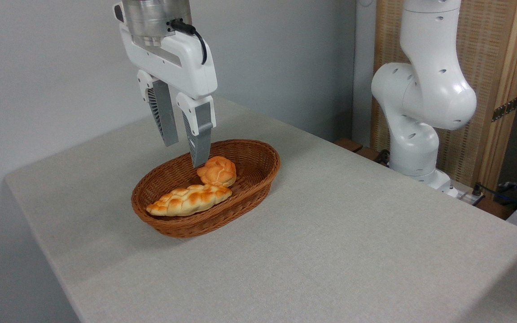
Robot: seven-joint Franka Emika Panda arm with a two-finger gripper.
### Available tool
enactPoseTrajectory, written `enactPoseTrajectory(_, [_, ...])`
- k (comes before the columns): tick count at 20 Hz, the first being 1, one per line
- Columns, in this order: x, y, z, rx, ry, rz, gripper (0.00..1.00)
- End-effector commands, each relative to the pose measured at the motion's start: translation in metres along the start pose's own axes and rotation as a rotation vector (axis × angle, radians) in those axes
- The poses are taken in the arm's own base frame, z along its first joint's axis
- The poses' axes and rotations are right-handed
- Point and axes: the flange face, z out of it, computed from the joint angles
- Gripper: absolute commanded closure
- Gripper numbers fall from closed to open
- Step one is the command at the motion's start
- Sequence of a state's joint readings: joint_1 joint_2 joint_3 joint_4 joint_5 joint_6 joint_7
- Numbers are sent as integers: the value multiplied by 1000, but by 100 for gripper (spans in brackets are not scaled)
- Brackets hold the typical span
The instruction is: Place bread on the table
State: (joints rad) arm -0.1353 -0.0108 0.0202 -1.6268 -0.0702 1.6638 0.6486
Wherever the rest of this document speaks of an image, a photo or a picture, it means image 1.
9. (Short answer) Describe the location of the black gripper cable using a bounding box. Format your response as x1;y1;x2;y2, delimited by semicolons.
170;19;208;65

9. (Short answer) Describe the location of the long braided bread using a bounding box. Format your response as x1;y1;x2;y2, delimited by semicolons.
146;184;232;217

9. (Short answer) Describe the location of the black floor cable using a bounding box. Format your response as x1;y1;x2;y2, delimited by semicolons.
473;182;517;211

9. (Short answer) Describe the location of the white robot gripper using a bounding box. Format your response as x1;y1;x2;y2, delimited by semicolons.
114;2;218;168

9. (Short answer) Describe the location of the round bread roll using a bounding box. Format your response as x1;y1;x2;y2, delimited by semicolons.
197;156;237;188

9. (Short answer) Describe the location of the metal screen hinge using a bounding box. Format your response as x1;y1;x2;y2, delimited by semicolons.
492;96;517;122

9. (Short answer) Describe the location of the brown wicker basket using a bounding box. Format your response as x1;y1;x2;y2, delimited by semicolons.
131;139;281;238

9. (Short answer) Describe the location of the beige tablecloth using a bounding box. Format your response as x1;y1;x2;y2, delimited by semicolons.
4;96;517;323

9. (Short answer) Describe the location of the brown wooden base plank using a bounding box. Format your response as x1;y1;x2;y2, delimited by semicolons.
334;138;516;220

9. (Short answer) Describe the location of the wooden rattan folding screen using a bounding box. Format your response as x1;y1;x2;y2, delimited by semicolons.
371;0;517;193

